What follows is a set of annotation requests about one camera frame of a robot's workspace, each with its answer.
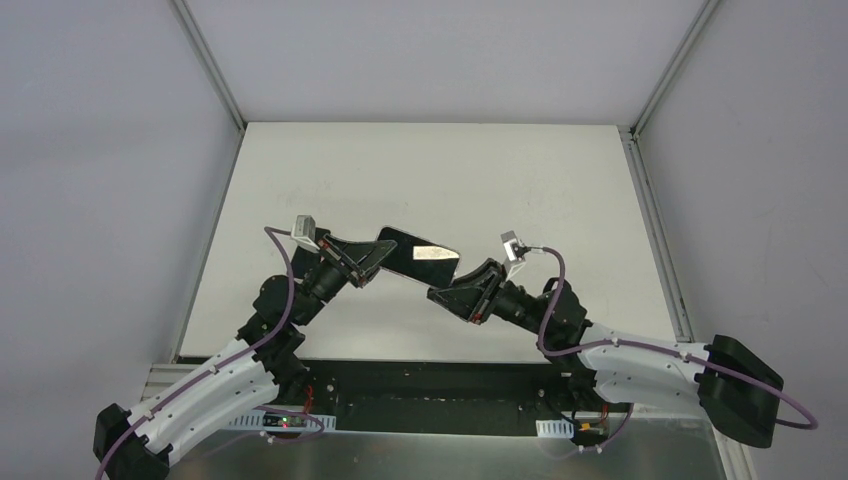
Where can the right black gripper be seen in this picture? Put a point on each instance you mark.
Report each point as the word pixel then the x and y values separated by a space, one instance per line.
pixel 489 296

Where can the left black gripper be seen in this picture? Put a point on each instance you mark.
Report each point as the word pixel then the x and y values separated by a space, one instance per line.
pixel 342 263

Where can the black smartphone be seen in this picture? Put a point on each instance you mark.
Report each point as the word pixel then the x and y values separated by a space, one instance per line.
pixel 419 259

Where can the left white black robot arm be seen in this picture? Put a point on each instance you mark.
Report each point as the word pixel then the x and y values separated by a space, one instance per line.
pixel 146 441

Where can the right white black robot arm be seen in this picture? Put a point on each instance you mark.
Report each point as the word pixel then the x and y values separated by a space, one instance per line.
pixel 722 381

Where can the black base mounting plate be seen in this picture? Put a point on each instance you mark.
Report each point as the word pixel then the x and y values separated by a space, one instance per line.
pixel 489 399

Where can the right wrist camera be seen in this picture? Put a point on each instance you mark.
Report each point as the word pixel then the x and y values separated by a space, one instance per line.
pixel 515 251

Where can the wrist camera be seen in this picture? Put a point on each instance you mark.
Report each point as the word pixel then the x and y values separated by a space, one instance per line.
pixel 515 251
pixel 305 230

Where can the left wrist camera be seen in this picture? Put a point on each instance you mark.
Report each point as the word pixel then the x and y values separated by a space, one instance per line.
pixel 305 230

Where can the right white cable duct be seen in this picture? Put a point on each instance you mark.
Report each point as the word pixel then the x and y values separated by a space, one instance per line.
pixel 554 429

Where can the white cable duct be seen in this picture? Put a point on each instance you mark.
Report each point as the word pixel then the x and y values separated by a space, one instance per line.
pixel 554 429
pixel 277 423

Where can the left white cable duct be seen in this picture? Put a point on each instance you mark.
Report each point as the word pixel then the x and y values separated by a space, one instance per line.
pixel 277 423

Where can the aluminium frame rail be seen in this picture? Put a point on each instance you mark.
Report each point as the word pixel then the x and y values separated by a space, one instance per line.
pixel 162 376

